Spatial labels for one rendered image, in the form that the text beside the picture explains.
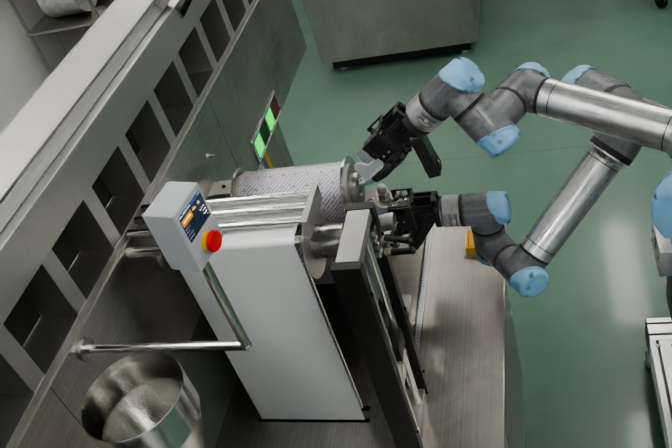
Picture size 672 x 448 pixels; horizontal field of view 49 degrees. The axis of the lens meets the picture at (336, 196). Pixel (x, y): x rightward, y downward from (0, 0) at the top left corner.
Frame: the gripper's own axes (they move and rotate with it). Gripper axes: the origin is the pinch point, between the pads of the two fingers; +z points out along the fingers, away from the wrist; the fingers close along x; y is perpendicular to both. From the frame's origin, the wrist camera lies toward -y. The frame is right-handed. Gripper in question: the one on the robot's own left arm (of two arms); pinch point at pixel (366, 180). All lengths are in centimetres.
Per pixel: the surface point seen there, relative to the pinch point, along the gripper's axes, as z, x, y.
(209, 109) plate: 19.5, -14.4, 34.3
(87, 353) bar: 19, 56, 34
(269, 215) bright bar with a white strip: -2.8, 28.0, 19.2
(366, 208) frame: -17.0, 28.5, 7.8
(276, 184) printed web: 12.6, 2.7, 14.9
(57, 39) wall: 257, -274, 113
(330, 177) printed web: 3.0, 2.3, 7.2
